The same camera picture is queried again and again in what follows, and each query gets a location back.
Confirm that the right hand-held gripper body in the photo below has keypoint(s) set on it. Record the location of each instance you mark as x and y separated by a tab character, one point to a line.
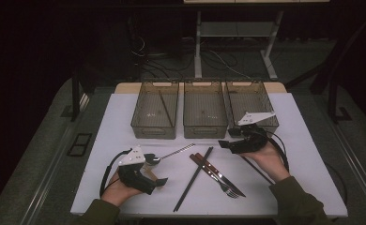
250	140

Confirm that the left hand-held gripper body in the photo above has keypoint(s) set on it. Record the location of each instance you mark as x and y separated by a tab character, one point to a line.
133	176

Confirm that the light wooden spoon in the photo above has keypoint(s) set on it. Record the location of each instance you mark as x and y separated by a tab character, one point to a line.
152	173

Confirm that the clear brown plastic basket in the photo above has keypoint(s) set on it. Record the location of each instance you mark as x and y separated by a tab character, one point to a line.
204	109
149	109
250	100

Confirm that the dark brown chopstick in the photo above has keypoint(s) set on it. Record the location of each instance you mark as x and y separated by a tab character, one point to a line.
166	108

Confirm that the person's left hand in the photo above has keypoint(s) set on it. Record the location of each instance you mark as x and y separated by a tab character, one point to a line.
116	193

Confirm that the person's right hand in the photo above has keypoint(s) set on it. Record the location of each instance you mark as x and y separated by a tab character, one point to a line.
268	162

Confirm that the white table cover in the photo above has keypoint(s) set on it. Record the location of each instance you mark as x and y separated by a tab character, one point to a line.
115	131

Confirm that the black slanted stand legs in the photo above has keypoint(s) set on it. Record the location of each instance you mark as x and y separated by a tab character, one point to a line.
318	84

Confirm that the black upright stand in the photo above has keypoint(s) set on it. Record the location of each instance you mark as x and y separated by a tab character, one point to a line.
332	103
75	103

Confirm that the white metal-framed desk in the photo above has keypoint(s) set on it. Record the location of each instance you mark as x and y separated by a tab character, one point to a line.
197	47

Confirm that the metal floor rail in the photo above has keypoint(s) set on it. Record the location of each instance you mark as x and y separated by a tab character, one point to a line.
48	178
358	165

